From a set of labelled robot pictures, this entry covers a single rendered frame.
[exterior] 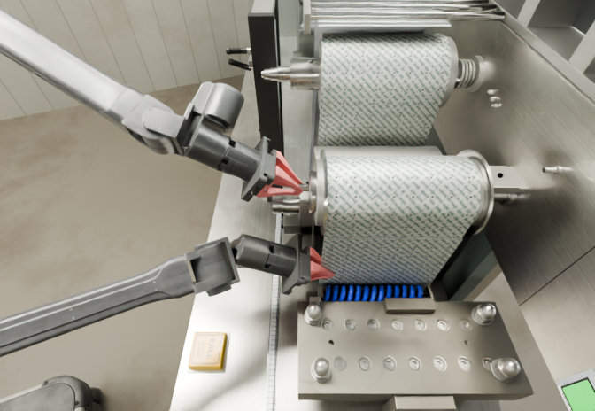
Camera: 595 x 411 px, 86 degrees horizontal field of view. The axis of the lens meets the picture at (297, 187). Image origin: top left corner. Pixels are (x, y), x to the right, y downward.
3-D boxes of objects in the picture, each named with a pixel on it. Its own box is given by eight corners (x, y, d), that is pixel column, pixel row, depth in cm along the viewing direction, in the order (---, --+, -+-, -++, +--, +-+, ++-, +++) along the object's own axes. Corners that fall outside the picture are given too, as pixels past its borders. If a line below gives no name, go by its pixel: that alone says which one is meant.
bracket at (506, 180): (475, 172, 55) (481, 163, 53) (509, 172, 55) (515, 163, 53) (488, 194, 52) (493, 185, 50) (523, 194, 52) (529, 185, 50)
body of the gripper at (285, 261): (289, 296, 60) (253, 288, 57) (290, 249, 67) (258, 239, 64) (307, 283, 56) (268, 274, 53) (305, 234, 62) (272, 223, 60)
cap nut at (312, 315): (304, 306, 64) (304, 297, 60) (321, 306, 64) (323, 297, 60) (304, 325, 61) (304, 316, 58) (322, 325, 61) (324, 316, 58)
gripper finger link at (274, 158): (290, 217, 57) (243, 197, 53) (290, 188, 61) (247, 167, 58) (313, 196, 53) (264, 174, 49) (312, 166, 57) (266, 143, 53)
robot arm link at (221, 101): (151, 147, 53) (136, 125, 45) (179, 89, 56) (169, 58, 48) (221, 170, 54) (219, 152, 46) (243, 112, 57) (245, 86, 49)
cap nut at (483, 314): (468, 306, 64) (477, 297, 60) (486, 306, 64) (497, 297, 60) (475, 325, 61) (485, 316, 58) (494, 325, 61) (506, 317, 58)
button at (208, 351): (197, 335, 72) (194, 331, 71) (227, 335, 72) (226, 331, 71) (189, 369, 68) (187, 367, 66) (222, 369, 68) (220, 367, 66)
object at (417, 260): (318, 283, 68) (324, 236, 54) (428, 283, 68) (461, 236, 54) (318, 286, 68) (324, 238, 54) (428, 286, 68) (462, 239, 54)
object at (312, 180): (309, 221, 53) (308, 202, 60) (321, 221, 53) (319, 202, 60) (310, 179, 50) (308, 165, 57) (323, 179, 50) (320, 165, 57)
